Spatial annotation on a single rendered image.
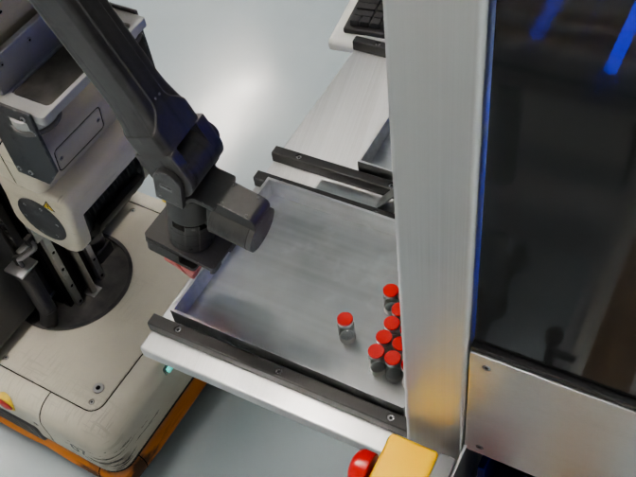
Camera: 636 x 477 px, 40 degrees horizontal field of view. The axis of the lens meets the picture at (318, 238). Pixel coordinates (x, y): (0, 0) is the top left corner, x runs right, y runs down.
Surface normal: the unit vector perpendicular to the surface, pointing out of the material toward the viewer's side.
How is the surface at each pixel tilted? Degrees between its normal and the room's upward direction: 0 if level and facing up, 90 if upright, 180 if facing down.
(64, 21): 91
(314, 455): 0
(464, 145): 90
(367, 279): 0
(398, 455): 0
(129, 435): 90
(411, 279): 90
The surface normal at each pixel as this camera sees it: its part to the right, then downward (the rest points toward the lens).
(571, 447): -0.46, 0.73
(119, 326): -0.11, -0.62
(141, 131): -0.51, 0.56
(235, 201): 0.14, -0.48
